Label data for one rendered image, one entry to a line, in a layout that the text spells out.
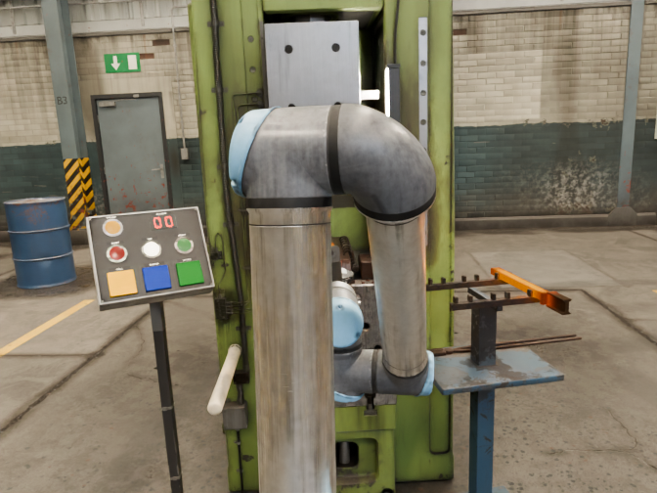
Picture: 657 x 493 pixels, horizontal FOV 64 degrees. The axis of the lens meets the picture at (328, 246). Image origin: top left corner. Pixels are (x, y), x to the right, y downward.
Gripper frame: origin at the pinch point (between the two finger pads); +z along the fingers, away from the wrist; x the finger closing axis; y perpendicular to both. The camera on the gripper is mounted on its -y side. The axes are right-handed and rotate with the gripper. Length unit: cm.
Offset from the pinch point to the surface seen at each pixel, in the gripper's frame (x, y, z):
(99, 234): -70, -7, 23
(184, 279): -45, 8, 23
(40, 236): -283, 61, 397
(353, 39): 10, -63, 43
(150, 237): -56, -5, 28
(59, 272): -274, 101, 404
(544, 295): 61, 13, 10
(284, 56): -12, -59, 43
